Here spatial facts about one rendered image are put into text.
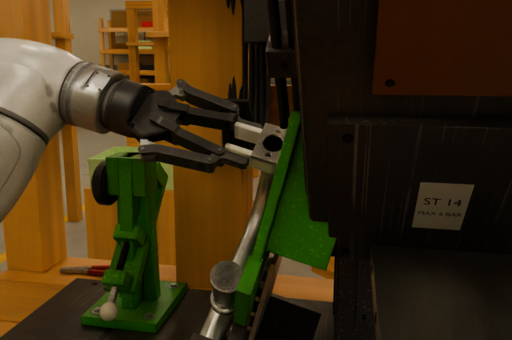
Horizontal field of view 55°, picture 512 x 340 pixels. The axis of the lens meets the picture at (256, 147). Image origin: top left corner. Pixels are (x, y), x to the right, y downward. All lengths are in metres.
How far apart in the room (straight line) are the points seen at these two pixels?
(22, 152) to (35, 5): 0.49
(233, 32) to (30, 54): 0.35
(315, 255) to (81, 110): 0.35
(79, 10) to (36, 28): 10.73
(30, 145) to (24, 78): 0.09
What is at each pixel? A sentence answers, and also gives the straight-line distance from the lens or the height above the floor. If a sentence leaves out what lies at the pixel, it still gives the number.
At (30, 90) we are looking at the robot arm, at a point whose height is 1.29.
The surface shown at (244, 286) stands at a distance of 0.53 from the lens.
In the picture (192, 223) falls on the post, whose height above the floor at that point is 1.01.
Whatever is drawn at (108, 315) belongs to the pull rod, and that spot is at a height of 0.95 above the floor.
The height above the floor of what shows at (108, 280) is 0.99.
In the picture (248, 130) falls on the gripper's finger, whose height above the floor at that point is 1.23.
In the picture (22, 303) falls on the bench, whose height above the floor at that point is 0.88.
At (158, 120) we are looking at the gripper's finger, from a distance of 0.65.
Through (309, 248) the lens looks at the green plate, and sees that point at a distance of 0.54.
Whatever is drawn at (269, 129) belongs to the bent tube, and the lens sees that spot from 0.63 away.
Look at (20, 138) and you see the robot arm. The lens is 0.68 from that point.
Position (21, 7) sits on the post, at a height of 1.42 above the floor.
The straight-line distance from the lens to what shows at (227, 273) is 0.56.
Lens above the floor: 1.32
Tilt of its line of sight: 10 degrees down
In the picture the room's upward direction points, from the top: straight up
